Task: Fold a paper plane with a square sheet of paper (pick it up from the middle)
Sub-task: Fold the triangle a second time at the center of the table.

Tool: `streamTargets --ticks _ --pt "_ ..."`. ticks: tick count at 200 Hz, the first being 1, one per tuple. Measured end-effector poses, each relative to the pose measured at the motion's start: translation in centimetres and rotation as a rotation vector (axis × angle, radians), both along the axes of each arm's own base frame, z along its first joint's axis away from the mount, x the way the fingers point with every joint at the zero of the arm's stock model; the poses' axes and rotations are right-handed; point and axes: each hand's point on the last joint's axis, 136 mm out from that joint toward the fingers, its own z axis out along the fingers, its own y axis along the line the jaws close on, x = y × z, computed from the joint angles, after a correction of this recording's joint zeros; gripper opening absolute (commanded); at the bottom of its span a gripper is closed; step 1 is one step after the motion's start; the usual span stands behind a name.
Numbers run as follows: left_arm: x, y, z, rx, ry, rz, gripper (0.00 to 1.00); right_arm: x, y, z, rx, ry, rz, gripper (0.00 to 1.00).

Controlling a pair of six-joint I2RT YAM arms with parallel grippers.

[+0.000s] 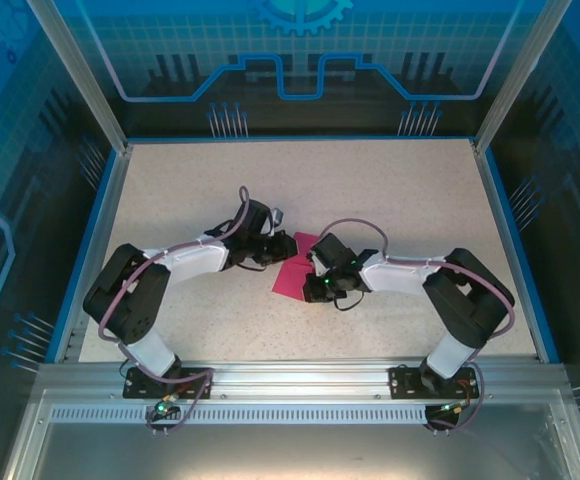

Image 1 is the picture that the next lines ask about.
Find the pink paper sheet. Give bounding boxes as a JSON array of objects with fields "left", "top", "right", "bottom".
[{"left": 272, "top": 231, "right": 321, "bottom": 301}]

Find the short blue table edge trim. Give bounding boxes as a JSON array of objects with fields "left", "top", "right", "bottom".
[
  {"left": 484, "top": 147, "right": 562, "bottom": 364},
  {"left": 44, "top": 148, "right": 121, "bottom": 364}
]

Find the right circuit board with LED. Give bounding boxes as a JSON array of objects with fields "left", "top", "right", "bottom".
[{"left": 427, "top": 398, "right": 471, "bottom": 422}]

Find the circuit board with led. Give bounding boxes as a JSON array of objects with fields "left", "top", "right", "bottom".
[
  {"left": 144, "top": 394, "right": 180, "bottom": 422},
  {"left": 427, "top": 398, "right": 471, "bottom": 422}
]

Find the left circuit board with LED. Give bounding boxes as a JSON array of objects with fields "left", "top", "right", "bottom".
[{"left": 144, "top": 394, "right": 180, "bottom": 422}]

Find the aluminium frame rail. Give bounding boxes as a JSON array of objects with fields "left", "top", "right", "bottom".
[{"left": 34, "top": 355, "right": 571, "bottom": 404}]

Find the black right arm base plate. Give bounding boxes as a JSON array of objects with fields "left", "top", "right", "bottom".
[{"left": 388, "top": 364, "right": 482, "bottom": 400}]

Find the slotted aluminium cable duct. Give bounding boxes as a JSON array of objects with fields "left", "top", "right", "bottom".
[{"left": 48, "top": 405, "right": 474, "bottom": 426}]

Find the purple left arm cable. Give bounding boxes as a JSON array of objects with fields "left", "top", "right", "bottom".
[{"left": 98, "top": 185, "right": 251, "bottom": 437}]

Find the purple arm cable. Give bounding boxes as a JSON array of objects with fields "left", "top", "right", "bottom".
[
  {"left": 98, "top": 185, "right": 251, "bottom": 437},
  {"left": 314, "top": 218, "right": 516, "bottom": 437}
]

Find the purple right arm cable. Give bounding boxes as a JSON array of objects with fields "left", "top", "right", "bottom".
[{"left": 314, "top": 218, "right": 516, "bottom": 437}]

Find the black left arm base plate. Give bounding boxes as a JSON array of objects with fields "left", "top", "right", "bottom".
[{"left": 122, "top": 366, "right": 215, "bottom": 400}]

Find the blue printed enclosure panel, gear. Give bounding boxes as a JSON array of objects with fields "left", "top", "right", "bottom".
[{"left": 52, "top": 0, "right": 541, "bottom": 139}]

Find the aluminium frame post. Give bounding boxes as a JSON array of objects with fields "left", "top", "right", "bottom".
[
  {"left": 472, "top": 0, "right": 574, "bottom": 154},
  {"left": 24, "top": 0, "right": 134, "bottom": 154}
]

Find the blue printed enclosure side panel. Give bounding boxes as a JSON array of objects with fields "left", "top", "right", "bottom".
[
  {"left": 479, "top": 0, "right": 580, "bottom": 480},
  {"left": 0, "top": 0, "right": 121, "bottom": 480}
]

